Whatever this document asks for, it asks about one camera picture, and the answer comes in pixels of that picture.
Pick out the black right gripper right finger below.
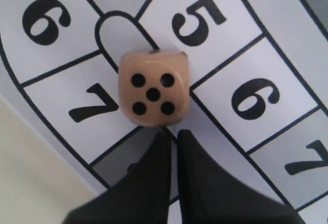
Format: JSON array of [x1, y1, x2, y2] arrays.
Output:
[[177, 129, 304, 223]]

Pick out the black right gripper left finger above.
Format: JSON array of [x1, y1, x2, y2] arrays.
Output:
[[63, 132, 171, 223]]

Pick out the wooden die black pips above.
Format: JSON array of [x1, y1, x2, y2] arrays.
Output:
[[118, 51, 190, 127]]

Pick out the printed paper game board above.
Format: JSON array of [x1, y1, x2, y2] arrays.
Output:
[[1, 0, 327, 223]]

